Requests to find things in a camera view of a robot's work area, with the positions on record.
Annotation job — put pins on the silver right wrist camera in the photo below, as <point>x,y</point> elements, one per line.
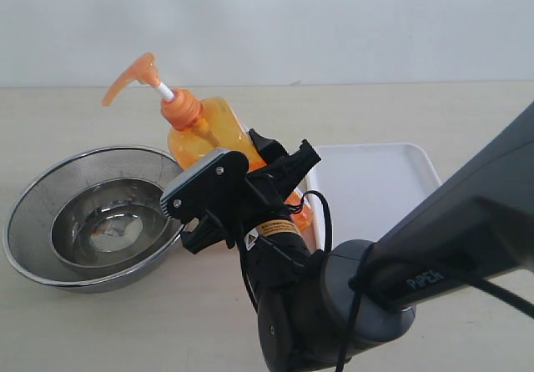
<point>216,176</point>

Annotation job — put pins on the orange pump soap bottle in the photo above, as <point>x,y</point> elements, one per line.
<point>197,126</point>

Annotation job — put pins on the steel mesh colander bowl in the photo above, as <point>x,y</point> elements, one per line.
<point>26,239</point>

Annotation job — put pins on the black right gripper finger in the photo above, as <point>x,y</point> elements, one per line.
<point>270,150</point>

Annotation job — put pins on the small stainless steel bowl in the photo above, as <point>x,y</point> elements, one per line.
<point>110,226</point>

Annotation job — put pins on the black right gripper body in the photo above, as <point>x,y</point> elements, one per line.
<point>258,214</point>

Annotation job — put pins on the white rectangular plastic tray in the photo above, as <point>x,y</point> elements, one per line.
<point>371,187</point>

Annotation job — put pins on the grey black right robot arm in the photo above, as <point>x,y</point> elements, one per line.
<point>318,309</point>

